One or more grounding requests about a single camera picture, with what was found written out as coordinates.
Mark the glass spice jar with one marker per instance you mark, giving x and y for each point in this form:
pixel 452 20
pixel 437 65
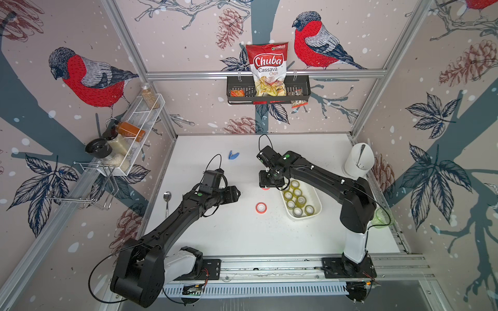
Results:
pixel 149 96

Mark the red tape roll front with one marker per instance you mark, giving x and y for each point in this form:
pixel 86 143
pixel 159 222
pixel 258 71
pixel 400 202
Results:
pixel 261 208

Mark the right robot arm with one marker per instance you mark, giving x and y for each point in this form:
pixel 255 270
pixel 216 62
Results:
pixel 357 208

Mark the white utensil holder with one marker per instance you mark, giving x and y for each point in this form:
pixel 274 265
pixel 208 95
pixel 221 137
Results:
pixel 359 162

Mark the Chuba cassava chips bag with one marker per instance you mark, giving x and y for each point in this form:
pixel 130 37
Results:
pixel 268 64

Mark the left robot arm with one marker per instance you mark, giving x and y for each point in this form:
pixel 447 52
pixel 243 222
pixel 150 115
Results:
pixel 144 266

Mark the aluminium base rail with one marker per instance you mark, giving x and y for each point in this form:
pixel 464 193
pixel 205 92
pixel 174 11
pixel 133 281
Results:
pixel 294 268

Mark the white wire shelf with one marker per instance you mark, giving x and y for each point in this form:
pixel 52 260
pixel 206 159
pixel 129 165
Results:
pixel 126 151

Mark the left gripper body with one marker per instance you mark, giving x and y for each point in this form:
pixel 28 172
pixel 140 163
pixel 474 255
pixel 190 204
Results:
pixel 227 195

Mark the orange sauce bottle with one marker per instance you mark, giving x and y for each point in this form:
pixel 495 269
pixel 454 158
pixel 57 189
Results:
pixel 130 131

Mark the metal spoon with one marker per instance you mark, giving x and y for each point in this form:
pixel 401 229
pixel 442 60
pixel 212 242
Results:
pixel 167 197

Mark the white storage box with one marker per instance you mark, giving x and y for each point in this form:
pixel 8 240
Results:
pixel 312 199

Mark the chrome wire rack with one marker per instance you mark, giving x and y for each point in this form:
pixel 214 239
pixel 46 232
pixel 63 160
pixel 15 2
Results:
pixel 96 186

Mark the blue tape cutter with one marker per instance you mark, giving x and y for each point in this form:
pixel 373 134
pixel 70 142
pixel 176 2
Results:
pixel 233 155

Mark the black wall basket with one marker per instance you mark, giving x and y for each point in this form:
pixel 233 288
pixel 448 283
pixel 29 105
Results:
pixel 246 90

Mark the yellow transparent tape roll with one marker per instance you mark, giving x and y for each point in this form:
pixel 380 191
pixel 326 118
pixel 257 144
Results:
pixel 294 184
pixel 309 210
pixel 297 192
pixel 301 201
pixel 290 204
pixel 288 196

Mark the green plastic cup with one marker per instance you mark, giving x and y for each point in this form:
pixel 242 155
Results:
pixel 382 218

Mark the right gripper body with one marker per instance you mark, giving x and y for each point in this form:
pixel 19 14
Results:
pixel 268 179

